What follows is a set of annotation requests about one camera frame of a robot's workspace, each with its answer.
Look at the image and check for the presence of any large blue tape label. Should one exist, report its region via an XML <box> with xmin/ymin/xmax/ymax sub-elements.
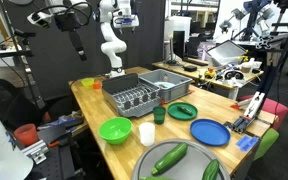
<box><xmin>243</xmin><ymin>136</ymin><xmax>260</xmax><ymax>153</ymax></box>

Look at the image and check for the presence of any grey dish rack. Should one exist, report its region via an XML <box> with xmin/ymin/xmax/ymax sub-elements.
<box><xmin>101</xmin><ymin>73</ymin><xmax>162</xmax><ymax>119</ymax></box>

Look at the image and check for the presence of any long zucchini with stem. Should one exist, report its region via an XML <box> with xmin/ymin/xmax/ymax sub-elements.
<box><xmin>150</xmin><ymin>142</ymin><xmax>189</xmax><ymax>177</ymax></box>

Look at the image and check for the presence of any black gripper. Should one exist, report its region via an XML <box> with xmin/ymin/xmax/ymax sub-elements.
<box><xmin>54</xmin><ymin>9</ymin><xmax>88</xmax><ymax>62</ymax></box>

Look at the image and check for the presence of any light blue plate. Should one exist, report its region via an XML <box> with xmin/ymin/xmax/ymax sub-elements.
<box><xmin>152</xmin><ymin>80</ymin><xmax>176</xmax><ymax>90</ymax></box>

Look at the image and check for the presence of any green chair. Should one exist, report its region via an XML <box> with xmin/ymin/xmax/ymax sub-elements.
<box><xmin>253</xmin><ymin>128</ymin><xmax>280</xmax><ymax>162</ymax></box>

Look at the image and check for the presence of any black power adapter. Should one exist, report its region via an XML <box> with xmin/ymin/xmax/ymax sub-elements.
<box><xmin>183</xmin><ymin>65</ymin><xmax>199</xmax><ymax>73</ymax></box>

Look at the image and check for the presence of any white mug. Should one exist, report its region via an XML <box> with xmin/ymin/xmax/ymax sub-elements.
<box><xmin>138</xmin><ymin>121</ymin><xmax>156</xmax><ymax>147</ymax></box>

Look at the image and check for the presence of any black tripod with camera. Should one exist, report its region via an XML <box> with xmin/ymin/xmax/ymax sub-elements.
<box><xmin>0</xmin><ymin>0</ymin><xmax>48</xmax><ymax>110</ymax></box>

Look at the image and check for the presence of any dark green cup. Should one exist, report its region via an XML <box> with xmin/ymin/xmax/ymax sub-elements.
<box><xmin>152</xmin><ymin>105</ymin><xmax>167</xmax><ymax>126</ymax></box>

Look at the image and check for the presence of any pink stool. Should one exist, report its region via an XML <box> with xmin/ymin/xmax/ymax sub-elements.
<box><xmin>238</xmin><ymin>94</ymin><xmax>288</xmax><ymax>131</ymax></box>

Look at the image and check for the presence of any fat light green zucchini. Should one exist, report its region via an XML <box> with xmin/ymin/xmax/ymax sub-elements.
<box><xmin>138</xmin><ymin>176</ymin><xmax>176</xmax><ymax>180</ymax></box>

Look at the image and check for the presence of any small green item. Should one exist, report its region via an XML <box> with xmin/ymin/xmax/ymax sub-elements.
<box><xmin>177</xmin><ymin>105</ymin><xmax>194</xmax><ymax>117</ymax></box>

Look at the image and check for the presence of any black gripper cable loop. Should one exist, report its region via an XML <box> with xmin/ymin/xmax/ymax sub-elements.
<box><xmin>33</xmin><ymin>1</ymin><xmax>94</xmax><ymax>28</ymax></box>

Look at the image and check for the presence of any wooden background table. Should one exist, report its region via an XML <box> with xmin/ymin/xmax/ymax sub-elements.
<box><xmin>151</xmin><ymin>59</ymin><xmax>265</xmax><ymax>101</ymax></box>

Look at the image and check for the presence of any black keyboard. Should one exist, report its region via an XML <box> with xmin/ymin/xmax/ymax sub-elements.
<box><xmin>182</xmin><ymin>56</ymin><xmax>209</xmax><ymax>67</ymax></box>

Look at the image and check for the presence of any clear plastic bin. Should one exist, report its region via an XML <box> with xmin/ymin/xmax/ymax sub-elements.
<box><xmin>206</xmin><ymin>39</ymin><xmax>249</xmax><ymax>68</ymax></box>

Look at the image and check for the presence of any black office chair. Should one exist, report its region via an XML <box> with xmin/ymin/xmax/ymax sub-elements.
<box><xmin>0</xmin><ymin>79</ymin><xmax>46</xmax><ymax>132</ymax></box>

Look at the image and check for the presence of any aluminium camera mount rail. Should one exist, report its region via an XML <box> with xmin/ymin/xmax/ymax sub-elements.
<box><xmin>230</xmin><ymin>91</ymin><xmax>268</xmax><ymax>134</ymax></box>

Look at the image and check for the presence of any white black headset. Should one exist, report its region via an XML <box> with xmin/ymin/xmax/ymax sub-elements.
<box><xmin>223</xmin><ymin>68</ymin><xmax>247</xmax><ymax>82</ymax></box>

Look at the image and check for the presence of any yellow-green small bowl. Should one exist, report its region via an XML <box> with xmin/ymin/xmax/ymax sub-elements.
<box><xmin>80</xmin><ymin>77</ymin><xmax>95</xmax><ymax>88</ymax></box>

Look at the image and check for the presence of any red cup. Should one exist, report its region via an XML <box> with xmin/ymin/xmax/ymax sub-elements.
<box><xmin>13</xmin><ymin>123</ymin><xmax>40</xmax><ymax>147</ymax></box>

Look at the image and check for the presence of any black monitor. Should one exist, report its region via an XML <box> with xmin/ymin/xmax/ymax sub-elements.
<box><xmin>171</xmin><ymin>30</ymin><xmax>187</xmax><ymax>61</ymax></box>

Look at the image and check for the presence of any round grey tray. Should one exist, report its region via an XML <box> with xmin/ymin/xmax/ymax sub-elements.
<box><xmin>131</xmin><ymin>138</ymin><xmax>232</xmax><ymax>180</ymax></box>

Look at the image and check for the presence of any aluminium bracket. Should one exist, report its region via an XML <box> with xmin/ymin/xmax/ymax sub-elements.
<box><xmin>21</xmin><ymin>139</ymin><xmax>49</xmax><ymax>165</ymax></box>

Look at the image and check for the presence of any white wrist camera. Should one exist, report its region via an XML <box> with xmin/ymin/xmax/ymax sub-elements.
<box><xmin>26</xmin><ymin>11</ymin><xmax>54</xmax><ymax>30</ymax></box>

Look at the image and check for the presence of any small blue tape label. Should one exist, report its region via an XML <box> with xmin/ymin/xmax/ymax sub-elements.
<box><xmin>236</xmin><ymin>134</ymin><xmax>253</xmax><ymax>150</ymax></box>

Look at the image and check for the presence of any grey plastic bin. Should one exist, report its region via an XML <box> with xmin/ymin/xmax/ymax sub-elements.
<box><xmin>138</xmin><ymin>68</ymin><xmax>194</xmax><ymax>104</ymax></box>

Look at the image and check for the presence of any green bowl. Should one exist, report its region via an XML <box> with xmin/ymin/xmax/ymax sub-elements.
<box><xmin>98</xmin><ymin>116</ymin><xmax>133</xmax><ymax>146</ymax></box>

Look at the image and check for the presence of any white rounded device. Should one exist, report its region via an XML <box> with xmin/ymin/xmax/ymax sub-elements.
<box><xmin>0</xmin><ymin>106</ymin><xmax>35</xmax><ymax>180</ymax></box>

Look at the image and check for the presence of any yellow rubber duck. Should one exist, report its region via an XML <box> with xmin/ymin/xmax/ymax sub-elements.
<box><xmin>204</xmin><ymin>67</ymin><xmax>216</xmax><ymax>80</ymax></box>

